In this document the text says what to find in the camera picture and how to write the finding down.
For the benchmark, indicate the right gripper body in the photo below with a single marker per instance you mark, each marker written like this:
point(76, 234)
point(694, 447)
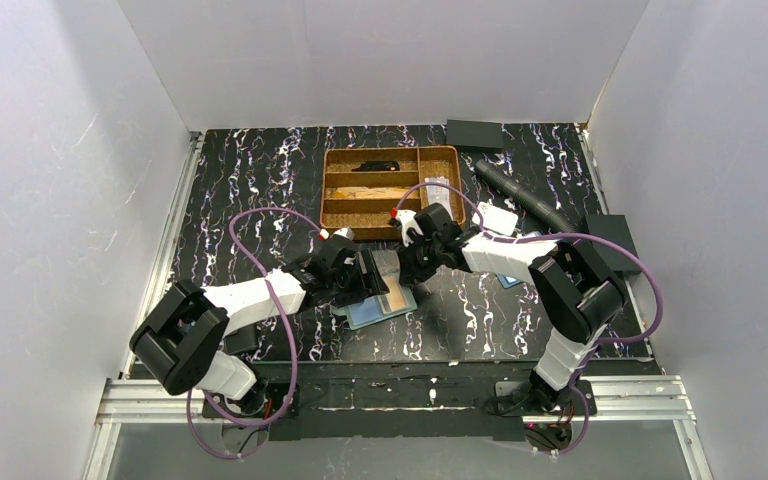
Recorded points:
point(417, 251)

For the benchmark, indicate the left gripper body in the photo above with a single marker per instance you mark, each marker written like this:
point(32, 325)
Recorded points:
point(363, 273)

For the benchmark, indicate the bronze card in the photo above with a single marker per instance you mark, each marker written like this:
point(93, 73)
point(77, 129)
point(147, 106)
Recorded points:
point(398, 299)

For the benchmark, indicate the green card holder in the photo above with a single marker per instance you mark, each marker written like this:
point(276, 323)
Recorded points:
point(365, 313)

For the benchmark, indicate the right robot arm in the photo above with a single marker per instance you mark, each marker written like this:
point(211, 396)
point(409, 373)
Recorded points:
point(579, 292)

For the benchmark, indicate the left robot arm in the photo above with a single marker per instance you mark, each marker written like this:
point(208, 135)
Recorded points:
point(179, 341)

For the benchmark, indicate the silver VIP card upper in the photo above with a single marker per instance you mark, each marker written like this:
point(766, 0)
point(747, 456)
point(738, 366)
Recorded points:
point(437, 189)

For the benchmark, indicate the white card on table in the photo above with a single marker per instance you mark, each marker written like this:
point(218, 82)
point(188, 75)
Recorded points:
point(499, 221)

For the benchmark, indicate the tan cards in tray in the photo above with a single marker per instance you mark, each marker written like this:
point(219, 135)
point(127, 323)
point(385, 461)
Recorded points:
point(371, 193)

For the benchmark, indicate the blue card holder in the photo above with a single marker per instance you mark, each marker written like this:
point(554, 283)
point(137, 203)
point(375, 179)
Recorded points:
point(508, 282)

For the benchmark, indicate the woven brown organizer tray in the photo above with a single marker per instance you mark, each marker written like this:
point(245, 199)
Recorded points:
point(369, 219)

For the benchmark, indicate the black object in tray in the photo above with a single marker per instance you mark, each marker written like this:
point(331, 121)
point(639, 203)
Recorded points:
point(377, 166)

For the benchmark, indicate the black flat box rear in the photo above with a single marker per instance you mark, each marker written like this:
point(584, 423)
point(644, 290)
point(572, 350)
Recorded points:
point(474, 135)

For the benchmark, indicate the black box right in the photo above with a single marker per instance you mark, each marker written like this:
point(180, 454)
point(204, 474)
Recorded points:
point(613, 228)

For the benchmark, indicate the aluminium frame rail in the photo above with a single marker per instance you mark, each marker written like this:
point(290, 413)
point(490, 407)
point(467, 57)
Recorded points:
point(402, 399)

